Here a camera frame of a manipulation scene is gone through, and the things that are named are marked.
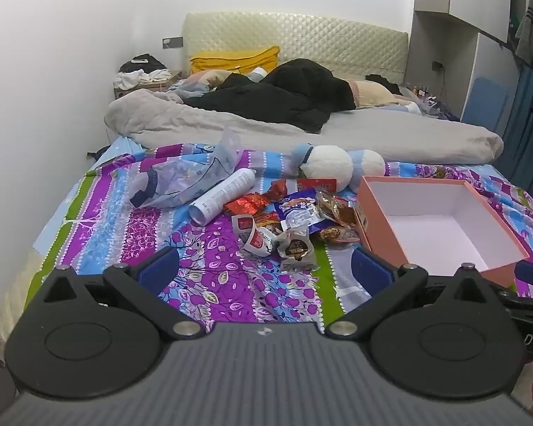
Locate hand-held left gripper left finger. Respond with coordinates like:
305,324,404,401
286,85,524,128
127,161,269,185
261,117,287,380
40,246,205,340

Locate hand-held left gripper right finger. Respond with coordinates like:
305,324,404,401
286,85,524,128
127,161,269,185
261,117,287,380
324,246,498,340

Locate small red brown packet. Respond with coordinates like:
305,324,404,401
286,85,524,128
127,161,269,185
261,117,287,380
317,225,361,245

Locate pink cardboard box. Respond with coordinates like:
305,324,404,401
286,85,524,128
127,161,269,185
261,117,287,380
353,175,530,289

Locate clear biscuit packet red label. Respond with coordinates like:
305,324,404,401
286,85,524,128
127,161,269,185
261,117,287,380
297,178,360,228

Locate grey dark snack packet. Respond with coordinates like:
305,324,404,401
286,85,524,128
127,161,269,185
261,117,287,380
278,224,316,271

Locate white red snack packet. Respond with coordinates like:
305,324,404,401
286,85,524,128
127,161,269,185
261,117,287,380
231,214,256,245
242,226,278,258

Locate blue snack packet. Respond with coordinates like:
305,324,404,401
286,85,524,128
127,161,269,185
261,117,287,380
273,189,327,234

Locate purple floral bed sheet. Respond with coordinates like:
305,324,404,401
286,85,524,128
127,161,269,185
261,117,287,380
27,135,533,333

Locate clear plastic bag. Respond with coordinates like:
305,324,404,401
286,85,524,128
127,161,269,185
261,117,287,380
129,128,245,208

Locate white spray can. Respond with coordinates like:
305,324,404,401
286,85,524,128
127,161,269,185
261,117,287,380
189,169,257,226

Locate crumpled red foil packet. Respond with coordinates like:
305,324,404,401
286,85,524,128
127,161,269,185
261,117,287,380
226,193,269,216

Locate white and blue plush toy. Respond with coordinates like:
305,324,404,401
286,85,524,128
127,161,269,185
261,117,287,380
291,143,387,193

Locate red brown wrapped candy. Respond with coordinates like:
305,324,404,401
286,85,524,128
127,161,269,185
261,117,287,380
266,179,289,200

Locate blue curtain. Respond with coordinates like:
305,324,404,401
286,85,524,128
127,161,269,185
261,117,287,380
502,66,533,196

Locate grey duvet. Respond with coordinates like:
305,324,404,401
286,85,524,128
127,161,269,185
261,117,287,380
104,89,505,165

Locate beige mattress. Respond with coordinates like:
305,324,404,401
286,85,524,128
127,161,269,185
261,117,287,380
0,248,45,347

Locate beige pillow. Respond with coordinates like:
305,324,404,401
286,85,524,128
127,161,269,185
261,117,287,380
349,80,405,109

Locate wooden nightstand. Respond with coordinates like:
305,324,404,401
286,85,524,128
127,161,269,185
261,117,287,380
113,70,183,99

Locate pastel patterned pillow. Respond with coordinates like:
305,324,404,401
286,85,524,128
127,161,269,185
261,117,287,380
166,71,232,103

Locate black cloth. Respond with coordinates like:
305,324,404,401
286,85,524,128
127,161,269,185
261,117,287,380
365,74,403,96

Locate pile of clothes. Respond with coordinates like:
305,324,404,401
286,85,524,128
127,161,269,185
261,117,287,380
115,53,172,90

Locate black jacket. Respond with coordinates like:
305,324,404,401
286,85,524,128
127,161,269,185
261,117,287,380
184,59,358,134

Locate yellow pillow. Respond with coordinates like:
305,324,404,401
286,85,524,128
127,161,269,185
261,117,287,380
190,45,280,76

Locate cream quilted headboard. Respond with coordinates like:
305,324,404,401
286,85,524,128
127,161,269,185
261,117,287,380
182,12,409,85

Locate white wardrobe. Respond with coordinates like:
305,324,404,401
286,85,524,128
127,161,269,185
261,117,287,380
411,0,511,122

